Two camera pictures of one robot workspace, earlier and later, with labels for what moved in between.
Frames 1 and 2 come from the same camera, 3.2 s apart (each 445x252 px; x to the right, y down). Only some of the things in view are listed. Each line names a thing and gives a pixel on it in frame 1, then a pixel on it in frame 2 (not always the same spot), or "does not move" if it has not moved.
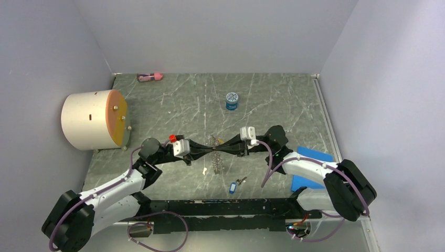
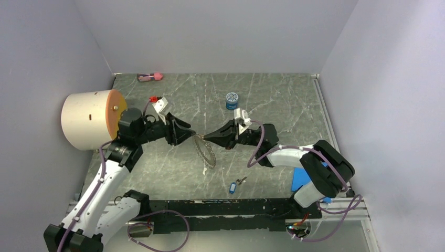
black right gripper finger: [240, 151] to [229, 142]
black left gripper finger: [196, 148] to [178, 130]
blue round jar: [231, 101] does not move
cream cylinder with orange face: [95, 120] does not move
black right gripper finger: [234, 144] to [228, 128]
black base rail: [215, 216] does not move
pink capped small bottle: [146, 77] does not move
